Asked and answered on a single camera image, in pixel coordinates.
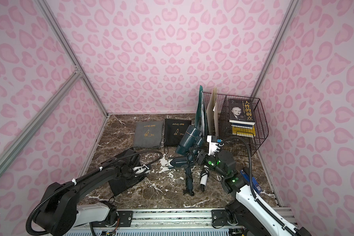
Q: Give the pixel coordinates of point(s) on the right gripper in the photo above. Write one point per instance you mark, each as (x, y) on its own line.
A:
(194, 153)

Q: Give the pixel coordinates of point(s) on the black pouch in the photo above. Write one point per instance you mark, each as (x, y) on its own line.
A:
(174, 131)
(126, 179)

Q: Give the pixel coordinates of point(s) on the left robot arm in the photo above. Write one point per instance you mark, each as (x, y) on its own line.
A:
(57, 211)

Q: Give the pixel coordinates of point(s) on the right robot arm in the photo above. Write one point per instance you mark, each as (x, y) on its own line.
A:
(247, 209)

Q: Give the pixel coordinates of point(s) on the white hair dryer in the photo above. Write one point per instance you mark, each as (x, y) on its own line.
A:
(203, 178)

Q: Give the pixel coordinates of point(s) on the grey hair dryer pouch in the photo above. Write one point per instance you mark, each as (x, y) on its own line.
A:
(148, 134)

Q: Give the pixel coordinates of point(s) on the yellow striped book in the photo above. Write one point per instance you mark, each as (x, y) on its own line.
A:
(244, 130)

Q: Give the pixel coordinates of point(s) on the black portrait book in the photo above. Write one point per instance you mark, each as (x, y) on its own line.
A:
(241, 112)

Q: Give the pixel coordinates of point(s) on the black wire basket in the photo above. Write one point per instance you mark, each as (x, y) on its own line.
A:
(225, 129)

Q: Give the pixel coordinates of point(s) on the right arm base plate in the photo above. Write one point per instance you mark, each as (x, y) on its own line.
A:
(224, 218)

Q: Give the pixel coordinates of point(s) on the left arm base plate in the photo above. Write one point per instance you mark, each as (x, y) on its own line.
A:
(121, 218)

